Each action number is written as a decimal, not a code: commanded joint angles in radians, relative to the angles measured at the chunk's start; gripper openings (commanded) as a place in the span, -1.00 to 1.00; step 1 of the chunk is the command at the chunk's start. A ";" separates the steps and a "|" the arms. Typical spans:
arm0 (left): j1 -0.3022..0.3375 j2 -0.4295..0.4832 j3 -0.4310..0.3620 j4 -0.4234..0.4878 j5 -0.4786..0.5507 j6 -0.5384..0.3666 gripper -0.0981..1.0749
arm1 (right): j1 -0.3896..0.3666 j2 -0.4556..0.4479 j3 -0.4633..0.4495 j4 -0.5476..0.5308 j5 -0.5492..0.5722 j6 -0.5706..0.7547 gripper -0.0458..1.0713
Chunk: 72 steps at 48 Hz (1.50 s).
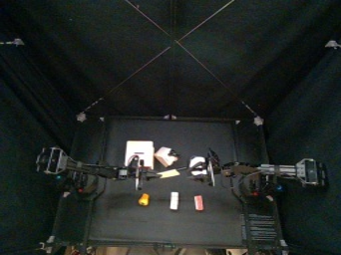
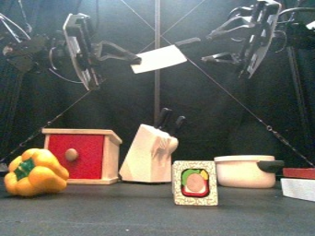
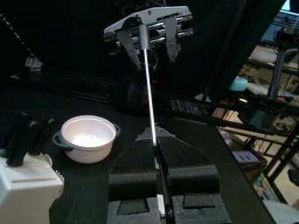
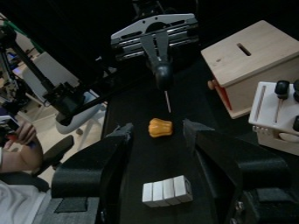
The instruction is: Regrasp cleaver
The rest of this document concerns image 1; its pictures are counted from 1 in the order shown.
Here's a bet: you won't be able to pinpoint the thin white rod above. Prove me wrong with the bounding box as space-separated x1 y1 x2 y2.
157 166 191 179

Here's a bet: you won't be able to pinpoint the cream toy appliance black lever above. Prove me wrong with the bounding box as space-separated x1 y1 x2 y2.
154 145 181 168

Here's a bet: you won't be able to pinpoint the white flat rectangular box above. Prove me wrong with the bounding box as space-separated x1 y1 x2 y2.
125 139 157 170

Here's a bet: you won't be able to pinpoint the orange toy food piece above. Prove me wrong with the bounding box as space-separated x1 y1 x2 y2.
138 192 152 207

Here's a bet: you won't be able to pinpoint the red and white toy block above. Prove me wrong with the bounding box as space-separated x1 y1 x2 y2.
193 194 205 212

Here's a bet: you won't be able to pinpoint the white sliced toy block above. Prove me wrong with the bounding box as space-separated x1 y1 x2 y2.
170 191 181 211

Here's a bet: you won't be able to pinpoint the black plate with white text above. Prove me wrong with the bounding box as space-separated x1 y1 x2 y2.
243 212 280 249

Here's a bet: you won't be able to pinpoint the white toy pot grey handles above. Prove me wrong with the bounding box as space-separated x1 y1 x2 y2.
188 155 208 177

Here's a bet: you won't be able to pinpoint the thin diagonal brace cord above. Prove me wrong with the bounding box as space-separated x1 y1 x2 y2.
124 0 257 118
82 0 237 114

